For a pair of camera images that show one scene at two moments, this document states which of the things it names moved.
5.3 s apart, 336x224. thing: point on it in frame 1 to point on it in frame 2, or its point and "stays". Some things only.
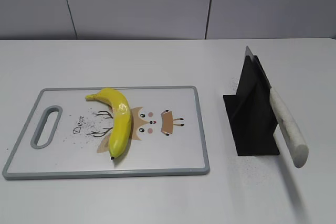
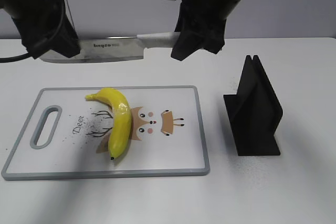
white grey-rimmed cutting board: x=66 y=136 stays
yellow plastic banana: x=121 y=130 stays
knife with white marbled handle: x=292 y=135 to x=116 y=49
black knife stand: x=251 y=111 stays
